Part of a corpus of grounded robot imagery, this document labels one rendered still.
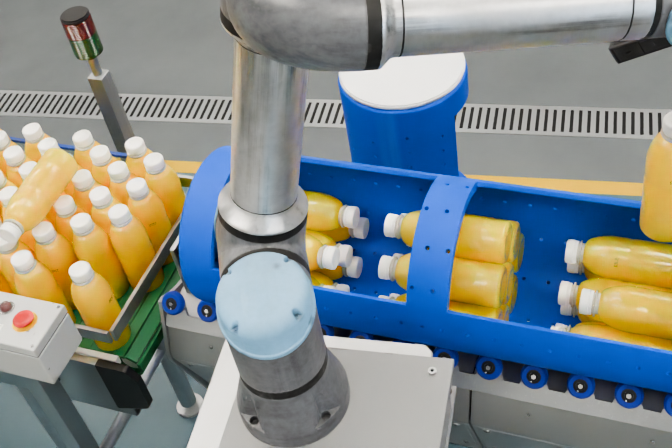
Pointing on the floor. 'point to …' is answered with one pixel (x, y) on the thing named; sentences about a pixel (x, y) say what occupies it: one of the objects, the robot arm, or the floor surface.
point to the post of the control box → (61, 413)
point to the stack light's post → (111, 109)
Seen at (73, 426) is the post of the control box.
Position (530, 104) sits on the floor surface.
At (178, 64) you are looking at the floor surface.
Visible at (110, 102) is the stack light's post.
